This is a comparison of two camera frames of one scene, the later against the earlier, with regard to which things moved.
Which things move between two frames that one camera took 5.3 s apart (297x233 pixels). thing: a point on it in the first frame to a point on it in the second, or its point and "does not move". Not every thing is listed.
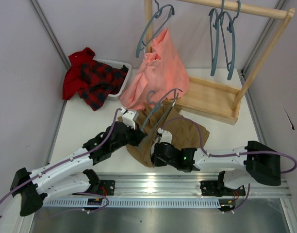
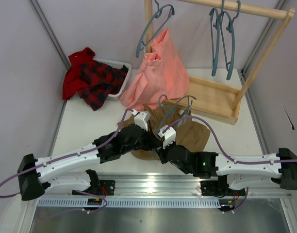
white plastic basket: x=116 y=97 does not move
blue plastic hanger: x=214 y=54 does not move
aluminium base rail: x=174 y=185 does not move
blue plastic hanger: x=156 y=105 to x=162 y=100
